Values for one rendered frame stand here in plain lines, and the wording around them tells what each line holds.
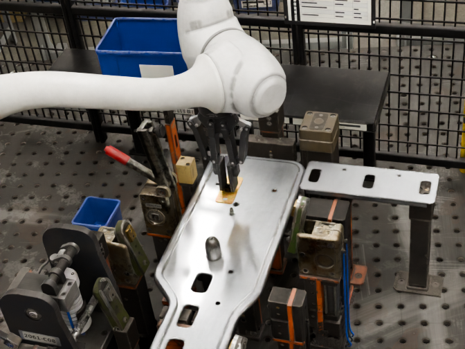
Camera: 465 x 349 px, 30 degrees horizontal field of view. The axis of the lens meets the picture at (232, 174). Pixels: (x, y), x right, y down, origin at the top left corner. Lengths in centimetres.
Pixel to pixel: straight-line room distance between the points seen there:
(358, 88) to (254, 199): 43
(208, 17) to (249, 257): 51
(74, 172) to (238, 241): 88
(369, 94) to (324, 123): 19
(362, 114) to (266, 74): 68
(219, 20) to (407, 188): 60
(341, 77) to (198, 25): 72
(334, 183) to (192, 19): 56
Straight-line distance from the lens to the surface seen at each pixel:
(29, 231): 240
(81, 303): 168
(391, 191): 188
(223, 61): 142
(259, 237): 179
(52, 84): 146
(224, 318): 165
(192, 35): 153
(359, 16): 213
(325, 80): 217
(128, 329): 168
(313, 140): 197
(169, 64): 212
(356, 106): 208
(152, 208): 188
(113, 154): 184
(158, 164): 180
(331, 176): 192
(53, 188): 251
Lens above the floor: 223
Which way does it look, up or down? 39 degrees down
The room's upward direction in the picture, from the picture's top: 8 degrees counter-clockwise
